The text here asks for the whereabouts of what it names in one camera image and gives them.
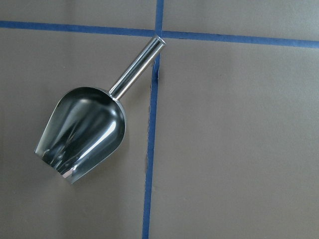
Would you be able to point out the stainless steel ice scoop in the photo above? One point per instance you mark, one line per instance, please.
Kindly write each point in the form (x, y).
(89, 124)

